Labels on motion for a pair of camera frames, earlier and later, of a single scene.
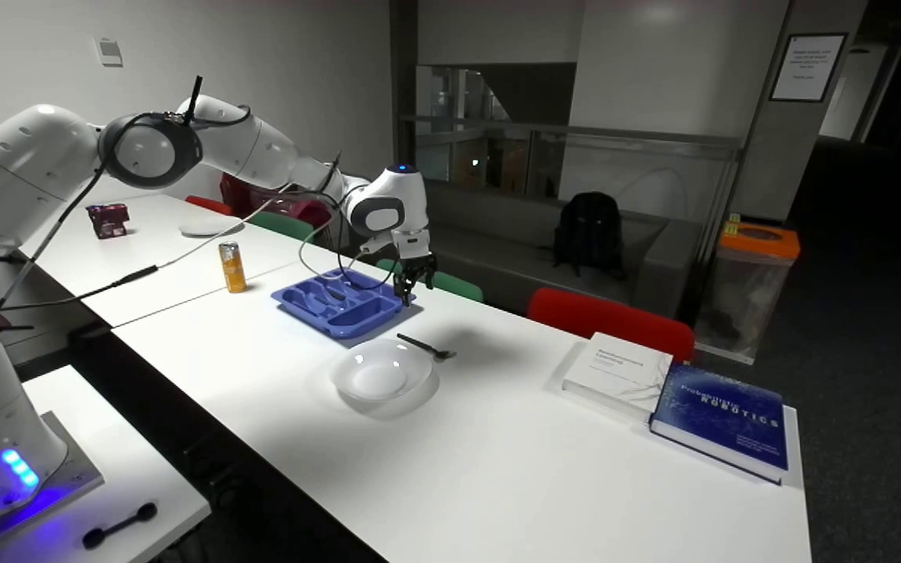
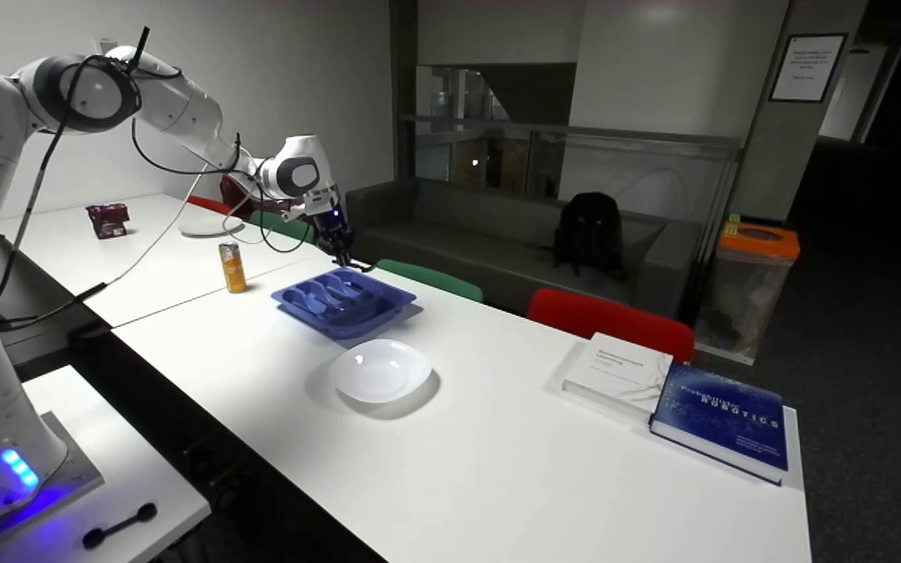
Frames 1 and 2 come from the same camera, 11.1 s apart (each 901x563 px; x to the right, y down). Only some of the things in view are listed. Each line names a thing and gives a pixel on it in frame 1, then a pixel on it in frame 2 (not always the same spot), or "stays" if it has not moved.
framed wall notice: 809,66 stays
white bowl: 386,379 stays
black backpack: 593,235 stays
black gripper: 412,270 → 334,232
